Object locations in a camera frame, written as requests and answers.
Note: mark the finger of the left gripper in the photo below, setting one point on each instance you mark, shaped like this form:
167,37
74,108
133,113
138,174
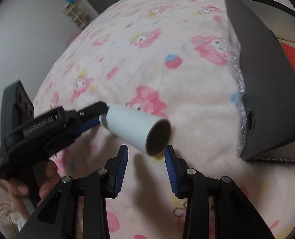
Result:
86,114
86,126

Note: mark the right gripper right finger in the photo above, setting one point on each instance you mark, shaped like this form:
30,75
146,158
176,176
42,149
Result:
188,183

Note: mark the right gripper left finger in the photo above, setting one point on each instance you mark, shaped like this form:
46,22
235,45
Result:
104,183

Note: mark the white paper roll tube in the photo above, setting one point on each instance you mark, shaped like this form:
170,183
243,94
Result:
145,132

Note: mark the person left hand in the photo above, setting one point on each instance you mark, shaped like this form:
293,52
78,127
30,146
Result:
18,190

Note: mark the pink cartoon print blanket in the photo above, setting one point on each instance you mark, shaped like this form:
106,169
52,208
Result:
162,57

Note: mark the grey cardboard storage box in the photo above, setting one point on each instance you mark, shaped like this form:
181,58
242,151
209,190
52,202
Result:
256,28

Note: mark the white shelf rack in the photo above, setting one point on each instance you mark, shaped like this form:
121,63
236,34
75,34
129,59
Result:
77,13

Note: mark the clear bubble wrap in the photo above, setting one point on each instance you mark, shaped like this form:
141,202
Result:
233,59

